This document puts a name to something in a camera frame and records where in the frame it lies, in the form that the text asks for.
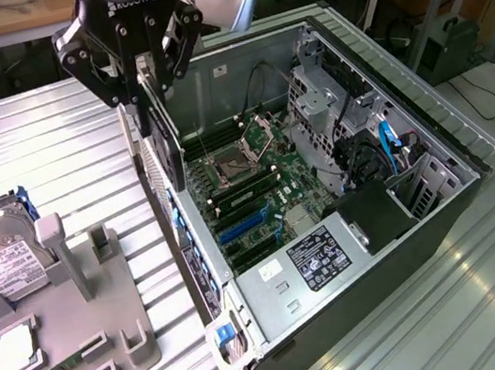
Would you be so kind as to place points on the low-profile green graphics card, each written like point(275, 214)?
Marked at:
point(170, 150)

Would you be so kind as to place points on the thin metal locking lever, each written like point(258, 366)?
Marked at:
point(203, 141)

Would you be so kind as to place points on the open silver socket cover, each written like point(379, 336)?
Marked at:
point(262, 134)

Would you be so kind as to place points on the silver drive cage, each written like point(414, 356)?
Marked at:
point(314, 102)

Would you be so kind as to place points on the CPU socket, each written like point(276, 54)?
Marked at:
point(231, 167)

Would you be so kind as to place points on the installed RAM stick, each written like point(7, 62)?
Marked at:
point(242, 198)

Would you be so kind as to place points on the green Dell motherboard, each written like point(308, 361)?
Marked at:
point(287, 197)

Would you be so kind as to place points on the blue expansion slot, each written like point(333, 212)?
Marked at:
point(243, 228)

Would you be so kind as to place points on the hard disk with blue carrier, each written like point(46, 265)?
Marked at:
point(2, 254)

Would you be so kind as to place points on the silver finned chipset heatsink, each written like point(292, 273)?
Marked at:
point(299, 218)

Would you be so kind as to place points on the black floor box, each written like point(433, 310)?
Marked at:
point(448, 51)

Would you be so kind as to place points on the black plastic shroud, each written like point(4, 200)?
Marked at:
point(367, 217)

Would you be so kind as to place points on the grey plastic parts rack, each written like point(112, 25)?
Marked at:
point(84, 317)

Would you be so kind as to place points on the silver disk bay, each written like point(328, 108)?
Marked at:
point(432, 182)

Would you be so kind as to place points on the silver power supply unit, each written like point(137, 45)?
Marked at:
point(272, 304)

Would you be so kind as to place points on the silver CPU chip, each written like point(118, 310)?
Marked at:
point(16, 349)

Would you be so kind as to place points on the blue case release latch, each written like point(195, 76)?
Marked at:
point(223, 334)

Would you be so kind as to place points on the open black PC case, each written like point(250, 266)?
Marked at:
point(389, 294)

